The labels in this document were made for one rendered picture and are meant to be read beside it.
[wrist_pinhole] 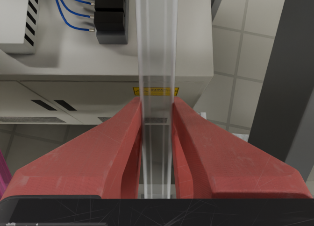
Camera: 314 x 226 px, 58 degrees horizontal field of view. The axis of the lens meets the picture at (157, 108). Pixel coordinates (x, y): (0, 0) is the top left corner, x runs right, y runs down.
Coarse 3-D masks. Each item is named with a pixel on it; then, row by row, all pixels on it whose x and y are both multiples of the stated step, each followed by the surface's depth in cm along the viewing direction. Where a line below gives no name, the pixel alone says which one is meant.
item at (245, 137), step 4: (240, 136) 108; (244, 136) 108; (248, 136) 108; (244, 140) 108; (312, 168) 68; (312, 172) 68; (308, 176) 69; (312, 176) 68; (308, 180) 69; (312, 180) 68
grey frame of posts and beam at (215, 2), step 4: (212, 0) 62; (216, 0) 61; (220, 0) 61; (212, 4) 63; (216, 4) 62; (212, 8) 64; (216, 8) 64; (212, 12) 65; (216, 12) 65; (212, 16) 67; (212, 20) 69
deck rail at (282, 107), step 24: (288, 0) 17; (312, 0) 15; (288, 24) 17; (312, 24) 15; (288, 48) 17; (312, 48) 15; (288, 72) 17; (312, 72) 15; (264, 96) 21; (288, 96) 17; (312, 96) 15; (264, 120) 21; (288, 120) 17; (312, 120) 16; (264, 144) 21; (288, 144) 17; (312, 144) 17
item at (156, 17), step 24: (144, 0) 9; (168, 0) 9; (144, 24) 10; (168, 24) 10; (144, 48) 10; (168, 48) 10; (144, 72) 11; (168, 72) 11; (144, 96) 11; (168, 96) 11; (144, 120) 12; (168, 120) 12; (144, 144) 13; (168, 144) 13; (144, 168) 14; (168, 168) 14; (144, 192) 15; (168, 192) 15
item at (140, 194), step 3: (141, 186) 22; (171, 186) 22; (174, 186) 22; (138, 189) 22; (141, 189) 22; (171, 189) 22; (174, 189) 22; (138, 192) 22; (141, 192) 22; (171, 192) 22; (174, 192) 22; (138, 195) 22; (141, 195) 21; (171, 195) 21; (174, 195) 22; (138, 198) 22; (141, 198) 21
